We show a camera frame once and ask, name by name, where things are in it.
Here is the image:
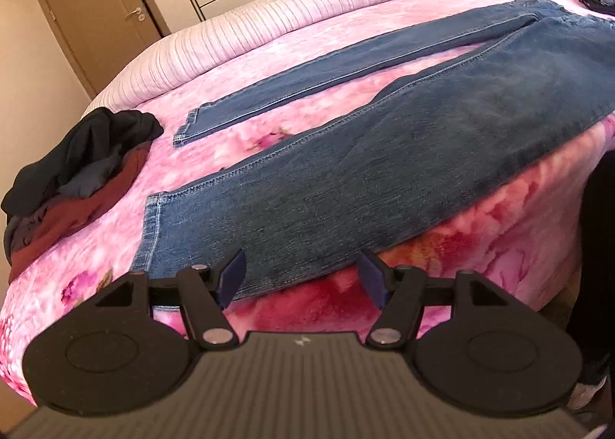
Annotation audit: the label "white striped duvet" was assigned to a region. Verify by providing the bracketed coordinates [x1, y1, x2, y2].
[82, 0, 487, 116]

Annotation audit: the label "blue denim jeans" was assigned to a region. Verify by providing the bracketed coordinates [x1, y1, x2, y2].
[132, 0, 614, 297]

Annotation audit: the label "pink fluffy floral blanket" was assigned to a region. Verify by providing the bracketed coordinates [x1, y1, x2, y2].
[1, 0, 614, 398]

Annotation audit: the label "brown wooden door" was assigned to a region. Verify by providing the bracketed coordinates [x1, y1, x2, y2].
[38, 0, 163, 98]

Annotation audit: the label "black and maroon clothes pile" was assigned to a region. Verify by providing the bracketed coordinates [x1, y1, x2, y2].
[1, 107, 164, 282]

